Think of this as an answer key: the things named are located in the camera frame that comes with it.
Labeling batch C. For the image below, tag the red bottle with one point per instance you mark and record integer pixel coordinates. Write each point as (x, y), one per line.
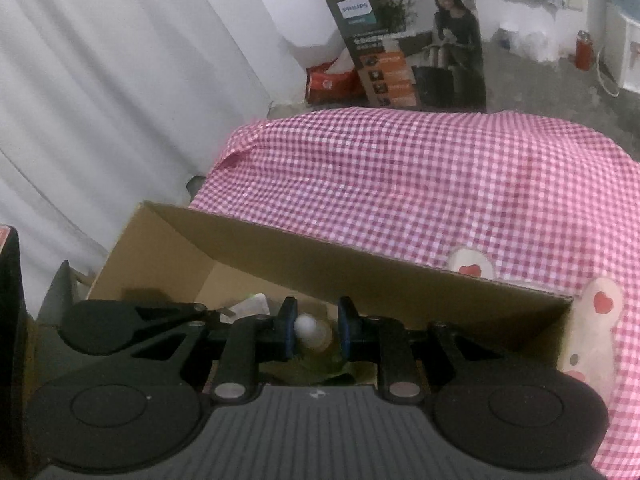
(582, 50)

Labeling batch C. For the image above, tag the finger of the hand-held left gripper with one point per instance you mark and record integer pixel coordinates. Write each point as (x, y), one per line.
(170, 310)

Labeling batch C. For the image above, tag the white label packet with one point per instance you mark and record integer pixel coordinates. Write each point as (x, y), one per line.
(255, 305)

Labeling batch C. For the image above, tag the white cabinet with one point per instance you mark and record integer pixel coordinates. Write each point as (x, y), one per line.
(627, 45)

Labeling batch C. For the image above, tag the brown cardboard box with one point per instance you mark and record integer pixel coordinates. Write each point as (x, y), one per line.
(350, 270)

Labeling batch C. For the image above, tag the green dropper bottle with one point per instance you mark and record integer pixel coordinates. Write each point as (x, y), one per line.
(306, 327)

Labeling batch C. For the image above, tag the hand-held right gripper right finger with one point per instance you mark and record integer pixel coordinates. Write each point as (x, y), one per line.
(345, 330)

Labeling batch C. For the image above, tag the pink checked tablecloth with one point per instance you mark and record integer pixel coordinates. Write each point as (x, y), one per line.
(425, 185)

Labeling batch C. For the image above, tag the orange printed appliance box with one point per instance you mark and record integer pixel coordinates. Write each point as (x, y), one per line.
(440, 60)

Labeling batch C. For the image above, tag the clear plastic bag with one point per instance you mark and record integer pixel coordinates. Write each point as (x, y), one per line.
(532, 40)

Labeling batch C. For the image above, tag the red tissue packet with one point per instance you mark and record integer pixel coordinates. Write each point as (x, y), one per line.
(330, 82)

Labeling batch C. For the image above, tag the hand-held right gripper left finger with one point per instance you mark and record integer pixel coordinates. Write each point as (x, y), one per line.
(289, 332)

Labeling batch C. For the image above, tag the white curtain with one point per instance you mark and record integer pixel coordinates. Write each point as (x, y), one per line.
(100, 110)

